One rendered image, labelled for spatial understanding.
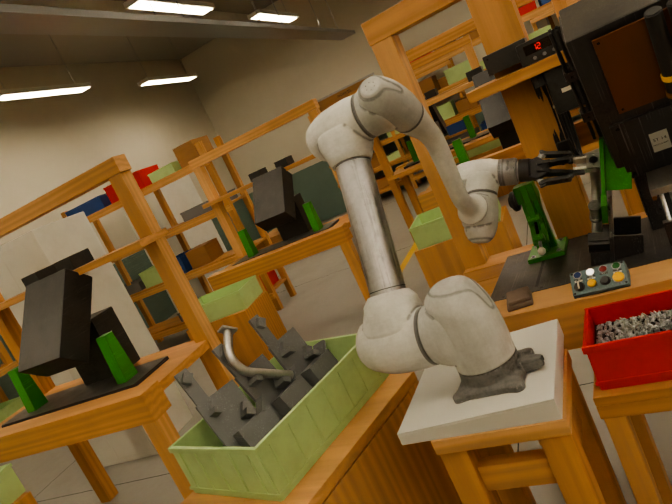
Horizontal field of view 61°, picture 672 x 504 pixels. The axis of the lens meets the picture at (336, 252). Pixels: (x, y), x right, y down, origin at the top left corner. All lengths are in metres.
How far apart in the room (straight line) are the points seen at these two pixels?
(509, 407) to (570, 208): 1.10
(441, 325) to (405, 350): 0.12
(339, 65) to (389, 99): 10.98
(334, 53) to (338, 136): 10.96
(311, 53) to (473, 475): 11.63
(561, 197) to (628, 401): 0.99
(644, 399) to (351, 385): 0.84
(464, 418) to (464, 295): 0.28
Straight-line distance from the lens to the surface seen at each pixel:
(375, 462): 1.81
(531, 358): 1.46
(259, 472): 1.65
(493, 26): 2.24
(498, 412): 1.39
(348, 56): 12.44
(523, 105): 2.24
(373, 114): 1.55
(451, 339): 1.40
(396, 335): 1.47
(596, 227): 1.99
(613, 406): 1.52
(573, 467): 1.45
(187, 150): 7.06
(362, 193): 1.55
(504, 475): 1.51
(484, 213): 1.89
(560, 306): 1.78
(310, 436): 1.73
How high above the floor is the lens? 1.60
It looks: 10 degrees down
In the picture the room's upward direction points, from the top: 25 degrees counter-clockwise
